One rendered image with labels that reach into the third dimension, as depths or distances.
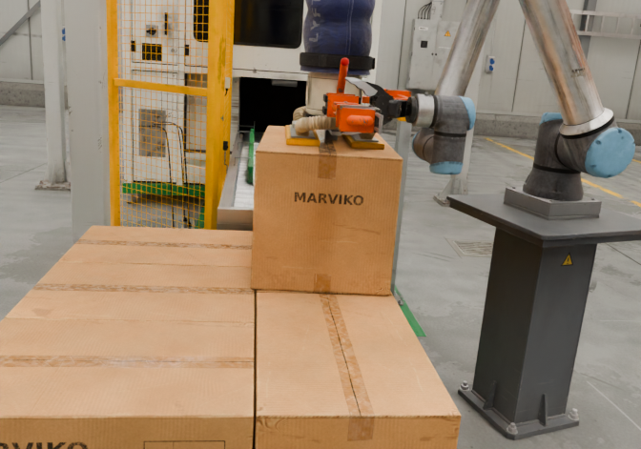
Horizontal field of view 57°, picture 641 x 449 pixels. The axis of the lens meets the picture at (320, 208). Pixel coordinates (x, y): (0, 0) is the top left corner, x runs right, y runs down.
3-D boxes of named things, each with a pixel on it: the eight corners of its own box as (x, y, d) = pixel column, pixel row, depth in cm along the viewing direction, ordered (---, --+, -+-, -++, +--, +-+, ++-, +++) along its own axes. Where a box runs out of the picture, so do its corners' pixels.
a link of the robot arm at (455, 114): (475, 134, 163) (480, 98, 161) (431, 132, 162) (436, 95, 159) (464, 130, 173) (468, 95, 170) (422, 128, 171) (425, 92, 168)
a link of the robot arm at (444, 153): (450, 170, 178) (456, 129, 175) (466, 178, 167) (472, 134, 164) (421, 169, 176) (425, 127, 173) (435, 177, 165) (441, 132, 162)
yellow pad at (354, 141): (339, 133, 207) (341, 119, 206) (367, 134, 208) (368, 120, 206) (350, 148, 174) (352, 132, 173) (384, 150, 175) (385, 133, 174)
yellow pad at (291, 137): (284, 131, 205) (285, 115, 204) (313, 132, 206) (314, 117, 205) (285, 145, 173) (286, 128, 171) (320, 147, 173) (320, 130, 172)
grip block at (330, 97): (321, 113, 167) (322, 91, 166) (356, 115, 168) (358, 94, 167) (323, 116, 159) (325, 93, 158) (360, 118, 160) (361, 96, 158)
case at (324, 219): (263, 230, 227) (267, 125, 217) (367, 235, 229) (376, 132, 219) (250, 290, 169) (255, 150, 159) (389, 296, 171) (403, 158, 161)
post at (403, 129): (379, 296, 313) (397, 105, 288) (391, 296, 314) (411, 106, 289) (381, 301, 306) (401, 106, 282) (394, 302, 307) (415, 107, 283)
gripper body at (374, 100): (365, 119, 169) (406, 121, 170) (371, 122, 161) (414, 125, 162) (367, 91, 167) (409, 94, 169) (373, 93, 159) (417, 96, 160)
